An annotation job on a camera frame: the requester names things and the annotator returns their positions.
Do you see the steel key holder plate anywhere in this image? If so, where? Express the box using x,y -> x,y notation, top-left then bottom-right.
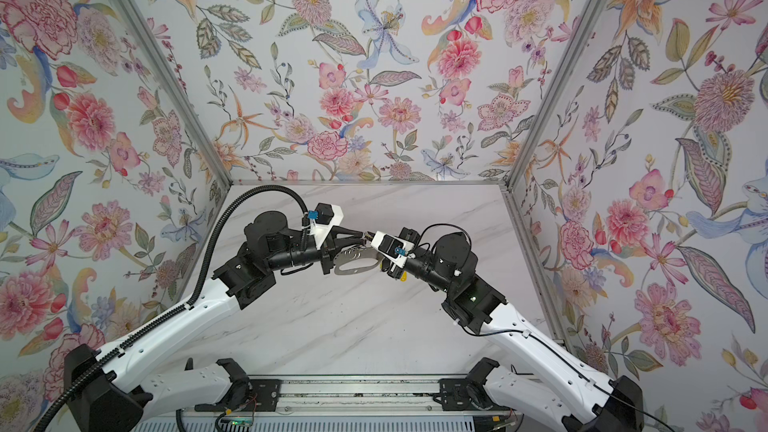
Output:
333,245 -> 381,276

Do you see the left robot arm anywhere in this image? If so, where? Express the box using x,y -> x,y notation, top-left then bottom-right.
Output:
63,204 -> 382,431

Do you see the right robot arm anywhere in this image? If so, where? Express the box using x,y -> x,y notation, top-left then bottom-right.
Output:
371,229 -> 644,431

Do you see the left corner aluminium profile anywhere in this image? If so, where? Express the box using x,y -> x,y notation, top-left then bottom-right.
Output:
112,0 -> 233,192

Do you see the corner aluminium profile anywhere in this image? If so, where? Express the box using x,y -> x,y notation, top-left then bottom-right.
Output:
506,0 -> 607,192
112,0 -> 233,192

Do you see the right corner aluminium profile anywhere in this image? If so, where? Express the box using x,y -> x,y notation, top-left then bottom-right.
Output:
506,0 -> 607,192

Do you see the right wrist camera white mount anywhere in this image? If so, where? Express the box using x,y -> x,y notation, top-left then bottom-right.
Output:
371,231 -> 416,271

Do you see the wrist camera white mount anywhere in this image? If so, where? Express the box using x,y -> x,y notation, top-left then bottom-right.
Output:
308,203 -> 344,250
371,231 -> 416,271

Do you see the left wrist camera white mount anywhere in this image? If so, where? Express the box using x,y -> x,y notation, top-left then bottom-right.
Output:
308,203 -> 344,250

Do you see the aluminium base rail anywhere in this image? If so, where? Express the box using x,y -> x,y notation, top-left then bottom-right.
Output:
137,373 -> 613,418

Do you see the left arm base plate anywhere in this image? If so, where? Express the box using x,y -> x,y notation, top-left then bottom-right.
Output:
193,379 -> 283,413

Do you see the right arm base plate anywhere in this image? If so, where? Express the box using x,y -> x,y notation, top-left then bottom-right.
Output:
437,378 -> 513,413

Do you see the left black corrugated cable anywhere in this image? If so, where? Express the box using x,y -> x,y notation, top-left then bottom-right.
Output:
32,184 -> 310,432

